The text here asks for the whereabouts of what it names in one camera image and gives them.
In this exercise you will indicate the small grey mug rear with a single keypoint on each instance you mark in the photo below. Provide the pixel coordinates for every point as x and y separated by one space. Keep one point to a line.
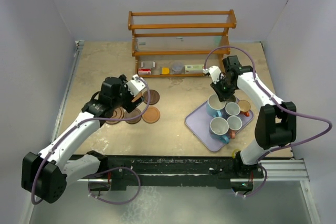
232 109

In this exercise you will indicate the aluminium frame rail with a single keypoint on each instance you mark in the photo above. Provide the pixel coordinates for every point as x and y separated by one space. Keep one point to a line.
29 207

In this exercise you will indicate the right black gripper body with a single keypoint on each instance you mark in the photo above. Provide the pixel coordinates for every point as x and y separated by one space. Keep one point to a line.
224 88

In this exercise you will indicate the dark olive cup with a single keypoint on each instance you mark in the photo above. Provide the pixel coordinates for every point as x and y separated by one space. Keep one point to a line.
232 99

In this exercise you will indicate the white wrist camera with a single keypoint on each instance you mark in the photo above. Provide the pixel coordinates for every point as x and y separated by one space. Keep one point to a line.
136 85
215 73

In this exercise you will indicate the small orange-handled mug front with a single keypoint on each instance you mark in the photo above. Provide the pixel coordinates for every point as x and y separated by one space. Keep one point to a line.
235 124

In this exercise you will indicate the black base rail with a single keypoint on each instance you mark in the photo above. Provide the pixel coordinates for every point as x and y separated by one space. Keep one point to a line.
176 171

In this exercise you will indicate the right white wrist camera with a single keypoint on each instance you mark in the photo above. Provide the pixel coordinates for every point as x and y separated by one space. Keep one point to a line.
215 73

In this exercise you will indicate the wooden three-tier shelf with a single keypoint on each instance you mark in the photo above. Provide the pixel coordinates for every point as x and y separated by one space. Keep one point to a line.
184 33

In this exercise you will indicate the brown ringed coaster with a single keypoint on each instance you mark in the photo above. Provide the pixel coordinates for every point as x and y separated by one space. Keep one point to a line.
117 114

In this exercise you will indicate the large blue mug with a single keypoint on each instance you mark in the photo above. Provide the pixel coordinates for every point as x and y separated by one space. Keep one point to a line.
218 129
215 107

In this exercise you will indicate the yellow tape roll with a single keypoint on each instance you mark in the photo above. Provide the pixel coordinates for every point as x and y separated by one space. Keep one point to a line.
235 152

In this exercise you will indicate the white long box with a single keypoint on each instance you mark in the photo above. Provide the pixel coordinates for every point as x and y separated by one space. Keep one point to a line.
194 69

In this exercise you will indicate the light wood coaster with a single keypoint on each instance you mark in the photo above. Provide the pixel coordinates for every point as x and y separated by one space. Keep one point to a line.
138 99

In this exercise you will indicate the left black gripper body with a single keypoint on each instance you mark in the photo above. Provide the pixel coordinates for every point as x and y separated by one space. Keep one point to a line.
125 96

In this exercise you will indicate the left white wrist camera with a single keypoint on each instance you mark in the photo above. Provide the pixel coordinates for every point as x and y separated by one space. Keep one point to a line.
136 85

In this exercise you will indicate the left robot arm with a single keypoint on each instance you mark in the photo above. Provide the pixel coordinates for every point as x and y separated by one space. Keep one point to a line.
47 174

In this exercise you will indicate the lavender plastic tray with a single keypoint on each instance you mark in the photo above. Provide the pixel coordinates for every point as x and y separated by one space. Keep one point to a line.
198 122

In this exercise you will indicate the orange brown mug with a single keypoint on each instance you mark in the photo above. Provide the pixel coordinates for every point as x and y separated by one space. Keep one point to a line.
244 107

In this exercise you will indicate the large blue mug front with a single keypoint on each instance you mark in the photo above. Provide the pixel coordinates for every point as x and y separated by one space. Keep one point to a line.
218 129

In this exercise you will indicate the orange wood coaster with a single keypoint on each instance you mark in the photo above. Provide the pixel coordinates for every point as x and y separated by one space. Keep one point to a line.
151 115

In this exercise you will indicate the yellow small container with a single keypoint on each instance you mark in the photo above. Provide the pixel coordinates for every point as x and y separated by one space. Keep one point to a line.
165 70

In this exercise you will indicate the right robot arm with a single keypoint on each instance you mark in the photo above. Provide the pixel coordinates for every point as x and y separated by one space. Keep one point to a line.
276 123

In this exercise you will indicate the dark walnut coaster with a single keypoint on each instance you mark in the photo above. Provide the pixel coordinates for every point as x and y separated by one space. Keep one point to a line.
133 117
151 97

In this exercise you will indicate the red white small box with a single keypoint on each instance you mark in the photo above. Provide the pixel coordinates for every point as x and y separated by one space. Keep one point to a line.
146 67

